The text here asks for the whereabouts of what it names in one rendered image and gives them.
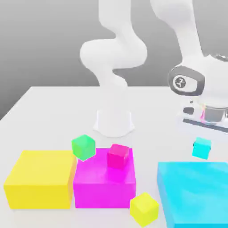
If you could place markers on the small pink cube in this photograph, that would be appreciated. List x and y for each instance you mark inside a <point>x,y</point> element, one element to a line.
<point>117,157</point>

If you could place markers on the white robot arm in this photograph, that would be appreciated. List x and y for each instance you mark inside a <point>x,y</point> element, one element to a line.
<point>114,53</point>

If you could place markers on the large cyan box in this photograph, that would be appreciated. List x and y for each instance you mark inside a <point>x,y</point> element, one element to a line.
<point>196,194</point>

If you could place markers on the small green cube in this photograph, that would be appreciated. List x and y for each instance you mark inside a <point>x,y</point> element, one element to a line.
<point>83,147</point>

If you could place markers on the small yellow cube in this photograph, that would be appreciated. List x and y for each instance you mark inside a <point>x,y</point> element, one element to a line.
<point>144,210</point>

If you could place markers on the small cyan cube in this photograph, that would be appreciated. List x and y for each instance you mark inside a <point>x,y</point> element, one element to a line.
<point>201,148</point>

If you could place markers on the large magenta box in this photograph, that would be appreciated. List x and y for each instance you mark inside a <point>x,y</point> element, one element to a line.
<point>104,190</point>

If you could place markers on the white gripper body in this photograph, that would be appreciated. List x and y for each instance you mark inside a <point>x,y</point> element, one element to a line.
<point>196,123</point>

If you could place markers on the large yellow box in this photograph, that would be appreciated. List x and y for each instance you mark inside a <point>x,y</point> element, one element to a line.
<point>38,179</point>

